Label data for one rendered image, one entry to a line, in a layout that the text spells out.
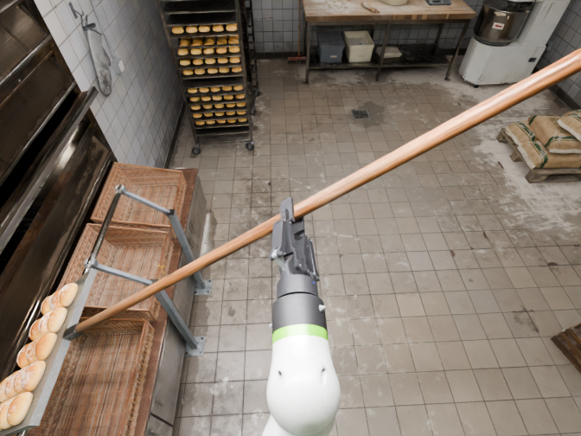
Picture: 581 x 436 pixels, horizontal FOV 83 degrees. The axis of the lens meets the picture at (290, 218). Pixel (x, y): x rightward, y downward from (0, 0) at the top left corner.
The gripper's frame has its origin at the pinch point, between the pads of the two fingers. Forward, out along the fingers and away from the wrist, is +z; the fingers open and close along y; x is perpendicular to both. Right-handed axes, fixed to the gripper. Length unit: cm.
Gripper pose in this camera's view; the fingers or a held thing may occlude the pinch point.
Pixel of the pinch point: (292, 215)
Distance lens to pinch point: 71.4
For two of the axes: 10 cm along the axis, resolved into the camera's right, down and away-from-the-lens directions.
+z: -0.4, -7.6, 6.5
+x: 7.9, -4.2, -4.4
